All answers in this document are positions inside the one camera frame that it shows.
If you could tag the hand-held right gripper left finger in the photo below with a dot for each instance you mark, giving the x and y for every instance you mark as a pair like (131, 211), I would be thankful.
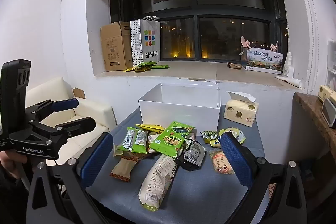
(97, 158)

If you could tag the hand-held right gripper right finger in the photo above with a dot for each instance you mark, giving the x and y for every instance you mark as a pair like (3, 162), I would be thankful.
(236, 161)

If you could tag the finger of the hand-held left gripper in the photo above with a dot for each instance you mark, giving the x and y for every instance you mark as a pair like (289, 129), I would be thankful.
(65, 104)
(81, 124)

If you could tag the round rice cracker packet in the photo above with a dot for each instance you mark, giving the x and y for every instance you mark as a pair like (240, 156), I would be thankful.
(220, 162)

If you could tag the yellow jelly cup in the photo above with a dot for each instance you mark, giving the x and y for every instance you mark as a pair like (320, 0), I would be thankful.
(236, 133)

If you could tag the beige packet with plaid ends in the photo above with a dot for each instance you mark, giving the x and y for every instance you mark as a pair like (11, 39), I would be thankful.
(123, 167)

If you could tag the small blue yellow packet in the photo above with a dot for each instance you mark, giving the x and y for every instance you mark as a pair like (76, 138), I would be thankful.
(215, 141)

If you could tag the green white snack packet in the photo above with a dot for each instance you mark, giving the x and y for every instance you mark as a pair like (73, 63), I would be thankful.
(131, 141)

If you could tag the small green pea packet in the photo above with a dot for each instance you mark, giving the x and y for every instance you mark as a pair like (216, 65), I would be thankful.
(208, 134)

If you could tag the black silver snack packet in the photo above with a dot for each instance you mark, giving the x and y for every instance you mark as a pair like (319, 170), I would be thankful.
(193, 154)

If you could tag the yellow snack packet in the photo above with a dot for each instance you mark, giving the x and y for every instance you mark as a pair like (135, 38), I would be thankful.
(149, 128)

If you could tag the long white snack packet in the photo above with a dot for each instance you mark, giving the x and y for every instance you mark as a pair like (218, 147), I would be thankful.
(157, 179)

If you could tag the large green snack packet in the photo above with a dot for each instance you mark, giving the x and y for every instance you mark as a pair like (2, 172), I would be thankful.
(170, 140)

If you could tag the white cardboard box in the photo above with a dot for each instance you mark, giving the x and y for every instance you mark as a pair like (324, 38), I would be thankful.
(178, 115)

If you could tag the person's left hand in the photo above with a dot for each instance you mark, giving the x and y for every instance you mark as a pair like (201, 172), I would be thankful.
(10, 163)

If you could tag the cream sofa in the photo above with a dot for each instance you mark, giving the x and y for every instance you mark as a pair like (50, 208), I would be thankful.
(86, 108)

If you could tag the flat cardboard piece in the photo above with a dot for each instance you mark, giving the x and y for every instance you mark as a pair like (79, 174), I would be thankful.
(78, 93)

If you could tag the blue grey table cover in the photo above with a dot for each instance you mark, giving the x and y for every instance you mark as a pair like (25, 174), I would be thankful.
(204, 187)

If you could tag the beige tissue pack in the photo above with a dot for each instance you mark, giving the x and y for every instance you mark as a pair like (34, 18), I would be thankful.
(240, 112)

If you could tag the brown cardboard box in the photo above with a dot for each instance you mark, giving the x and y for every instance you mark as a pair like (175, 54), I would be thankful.
(115, 48)

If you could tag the pile of green yellow packets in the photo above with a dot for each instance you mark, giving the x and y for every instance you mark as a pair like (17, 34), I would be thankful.
(143, 66)

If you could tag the wooden shelf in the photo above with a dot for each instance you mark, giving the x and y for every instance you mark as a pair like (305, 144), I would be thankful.
(307, 108)

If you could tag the brown wrapper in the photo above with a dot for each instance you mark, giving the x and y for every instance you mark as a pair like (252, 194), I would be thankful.
(235, 65)

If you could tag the rolled white paper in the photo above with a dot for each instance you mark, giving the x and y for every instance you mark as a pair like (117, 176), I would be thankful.
(291, 81)

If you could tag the printed carton box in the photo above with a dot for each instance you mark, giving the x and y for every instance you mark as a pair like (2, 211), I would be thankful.
(262, 61)

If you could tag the grey speaker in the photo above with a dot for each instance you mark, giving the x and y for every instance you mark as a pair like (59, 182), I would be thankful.
(329, 112)

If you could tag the white shopping bag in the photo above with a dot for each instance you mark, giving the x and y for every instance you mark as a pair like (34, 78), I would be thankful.
(151, 40)

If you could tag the white plastic bottle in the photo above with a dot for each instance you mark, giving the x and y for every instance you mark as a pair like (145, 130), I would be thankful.
(288, 66)

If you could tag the pale yellow box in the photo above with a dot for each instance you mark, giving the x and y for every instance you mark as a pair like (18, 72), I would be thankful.
(325, 91)

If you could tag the pink curved object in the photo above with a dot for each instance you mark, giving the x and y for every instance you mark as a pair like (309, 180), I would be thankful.
(274, 47)
(245, 43)

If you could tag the dark framed window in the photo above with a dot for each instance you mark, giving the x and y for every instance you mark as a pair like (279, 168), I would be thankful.
(223, 37)

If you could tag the clear plastic drawer unit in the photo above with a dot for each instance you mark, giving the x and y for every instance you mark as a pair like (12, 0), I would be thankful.
(331, 64)

